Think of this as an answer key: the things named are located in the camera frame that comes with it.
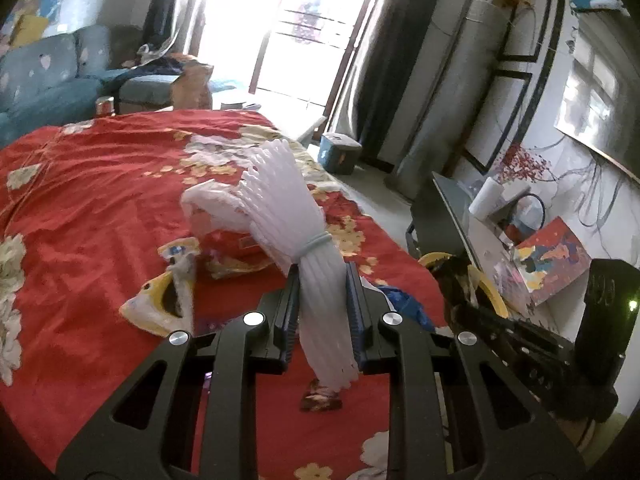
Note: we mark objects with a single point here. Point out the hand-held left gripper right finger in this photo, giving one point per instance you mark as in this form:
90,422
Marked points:
353,312

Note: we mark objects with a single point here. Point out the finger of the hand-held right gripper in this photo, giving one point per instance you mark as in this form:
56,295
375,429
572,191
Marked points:
525,367
510,330

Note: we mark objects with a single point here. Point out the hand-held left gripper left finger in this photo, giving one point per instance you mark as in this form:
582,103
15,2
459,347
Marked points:
291,312

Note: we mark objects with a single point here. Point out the yellow round bin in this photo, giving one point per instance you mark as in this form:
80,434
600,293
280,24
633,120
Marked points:
487,287

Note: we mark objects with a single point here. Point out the bundle of white plastic straws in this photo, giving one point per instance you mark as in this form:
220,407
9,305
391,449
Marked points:
290,200

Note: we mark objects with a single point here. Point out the blue plastic bag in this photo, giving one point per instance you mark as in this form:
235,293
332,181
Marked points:
405,305

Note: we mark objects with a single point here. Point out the red and yellow packet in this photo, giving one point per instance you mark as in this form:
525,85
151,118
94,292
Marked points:
235,255

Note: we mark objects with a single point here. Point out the colourful canvas painting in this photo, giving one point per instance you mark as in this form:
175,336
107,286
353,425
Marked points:
550,260

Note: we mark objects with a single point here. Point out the dark candy wrapper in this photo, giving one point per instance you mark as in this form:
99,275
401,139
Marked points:
320,396

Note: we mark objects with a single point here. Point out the white box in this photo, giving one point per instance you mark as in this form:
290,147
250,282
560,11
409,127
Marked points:
510,200

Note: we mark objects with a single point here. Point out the small blue and yellow wrapper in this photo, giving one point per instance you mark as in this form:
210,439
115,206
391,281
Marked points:
177,249

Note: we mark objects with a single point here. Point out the clear plastic bag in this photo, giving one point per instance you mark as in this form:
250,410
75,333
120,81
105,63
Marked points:
212,207

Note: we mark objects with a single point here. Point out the white paper towel roll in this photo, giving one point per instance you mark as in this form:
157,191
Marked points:
486,199

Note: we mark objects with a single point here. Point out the dark console table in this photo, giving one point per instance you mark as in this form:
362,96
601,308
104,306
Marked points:
445,210

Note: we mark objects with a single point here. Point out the yellow and white snack wrapper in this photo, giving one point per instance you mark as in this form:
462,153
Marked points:
150,305

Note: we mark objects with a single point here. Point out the blue storage box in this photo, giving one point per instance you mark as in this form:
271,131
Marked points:
339,152

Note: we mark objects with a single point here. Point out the red artificial flowers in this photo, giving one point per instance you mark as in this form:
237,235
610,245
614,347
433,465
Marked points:
522,162

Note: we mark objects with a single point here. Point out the red floral blanket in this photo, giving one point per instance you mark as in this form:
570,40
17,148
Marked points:
100,200

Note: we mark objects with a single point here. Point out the grey standing air conditioner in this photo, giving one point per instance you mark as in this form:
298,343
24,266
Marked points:
450,90

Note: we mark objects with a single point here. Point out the brown paper bag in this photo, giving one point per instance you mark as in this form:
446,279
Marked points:
192,87

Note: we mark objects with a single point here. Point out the red tin can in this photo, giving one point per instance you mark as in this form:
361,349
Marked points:
104,107

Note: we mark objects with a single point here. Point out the dark window curtain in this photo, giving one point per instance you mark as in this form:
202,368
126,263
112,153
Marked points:
370,35
170,5

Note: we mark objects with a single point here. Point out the blue patterned sofa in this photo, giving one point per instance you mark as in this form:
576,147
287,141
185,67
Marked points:
45,80

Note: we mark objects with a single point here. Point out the wall television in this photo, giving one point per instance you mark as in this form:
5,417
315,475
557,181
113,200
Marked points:
595,90

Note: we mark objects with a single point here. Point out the wall map poster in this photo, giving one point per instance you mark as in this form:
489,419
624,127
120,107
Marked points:
35,10

